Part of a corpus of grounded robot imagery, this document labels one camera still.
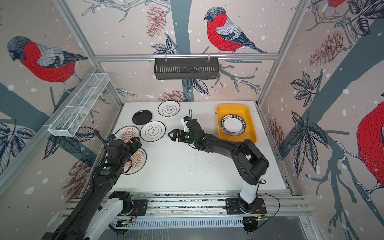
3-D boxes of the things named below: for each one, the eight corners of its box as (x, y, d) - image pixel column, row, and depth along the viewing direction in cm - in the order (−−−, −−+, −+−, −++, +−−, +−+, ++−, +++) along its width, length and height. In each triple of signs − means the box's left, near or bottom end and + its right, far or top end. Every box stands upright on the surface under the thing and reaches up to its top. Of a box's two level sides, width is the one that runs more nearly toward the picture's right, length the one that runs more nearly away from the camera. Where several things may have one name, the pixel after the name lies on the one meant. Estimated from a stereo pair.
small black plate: (131, 124, 110) (130, 123, 109) (136, 111, 119) (135, 109, 117) (150, 124, 110) (149, 123, 109) (153, 111, 119) (153, 109, 117)
